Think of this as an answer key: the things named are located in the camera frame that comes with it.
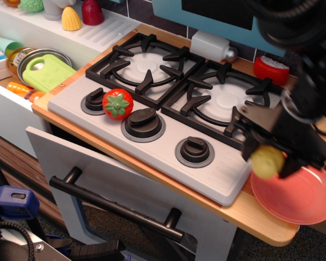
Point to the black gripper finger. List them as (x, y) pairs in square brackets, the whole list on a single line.
[(251, 143), (292, 163)]

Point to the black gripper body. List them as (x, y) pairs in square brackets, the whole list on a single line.
[(280, 130)]

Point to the yellow toy potato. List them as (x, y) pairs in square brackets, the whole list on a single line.
[(267, 161)]

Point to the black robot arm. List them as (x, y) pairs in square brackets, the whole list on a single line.
[(300, 27)]

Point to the pink plastic plate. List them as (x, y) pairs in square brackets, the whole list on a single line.
[(299, 198)]

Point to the black right stove knob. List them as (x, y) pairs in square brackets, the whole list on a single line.
[(194, 152)]

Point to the black stove knob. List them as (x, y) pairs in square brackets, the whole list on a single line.
[(143, 126), (91, 104), (194, 152)]

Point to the black right burner grate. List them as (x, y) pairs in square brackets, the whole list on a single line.
[(211, 98)]

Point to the black burner grate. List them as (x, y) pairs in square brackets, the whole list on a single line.
[(149, 69), (211, 98)]

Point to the red toy cheese wedge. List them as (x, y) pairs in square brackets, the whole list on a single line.
[(265, 67)]

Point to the white salt shaker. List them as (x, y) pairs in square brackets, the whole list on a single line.
[(213, 47)]

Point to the grey toy stove top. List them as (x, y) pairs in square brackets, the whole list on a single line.
[(221, 181)]

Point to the black middle stove knob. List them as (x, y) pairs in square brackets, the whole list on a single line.
[(143, 126)]

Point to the black left burner grate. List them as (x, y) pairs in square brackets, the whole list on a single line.
[(149, 69)]

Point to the red toy tomato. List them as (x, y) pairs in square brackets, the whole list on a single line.
[(117, 104)]

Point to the black left stove knob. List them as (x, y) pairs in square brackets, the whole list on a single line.
[(91, 104)]

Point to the white oven door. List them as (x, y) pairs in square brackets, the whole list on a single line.
[(207, 236)]

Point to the dark red toy pepper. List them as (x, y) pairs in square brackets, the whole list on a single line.
[(92, 13)]

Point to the green cutting board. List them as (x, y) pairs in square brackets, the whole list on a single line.
[(44, 73)]

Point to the yellow toy corn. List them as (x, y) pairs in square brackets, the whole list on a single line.
[(70, 20)]

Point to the orange toy carrot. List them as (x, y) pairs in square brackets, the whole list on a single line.
[(26, 92)]

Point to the grey toy faucet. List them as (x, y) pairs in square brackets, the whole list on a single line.
[(53, 8)]

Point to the silver metal bowl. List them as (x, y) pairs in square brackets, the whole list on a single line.
[(39, 53)]

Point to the white toy sink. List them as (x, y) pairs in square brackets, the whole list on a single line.
[(33, 30)]

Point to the blue clamp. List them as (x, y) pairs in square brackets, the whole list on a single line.
[(18, 203)]

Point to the orange plastic bowl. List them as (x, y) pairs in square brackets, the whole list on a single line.
[(15, 58)]

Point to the green toy vegetable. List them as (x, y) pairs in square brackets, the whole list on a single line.
[(31, 6)]

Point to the mint green cup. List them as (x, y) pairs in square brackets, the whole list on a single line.
[(7, 46)]

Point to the orange toy fruit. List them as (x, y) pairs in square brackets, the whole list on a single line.
[(12, 3)]

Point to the black oven door handle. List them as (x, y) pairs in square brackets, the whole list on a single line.
[(167, 229)]

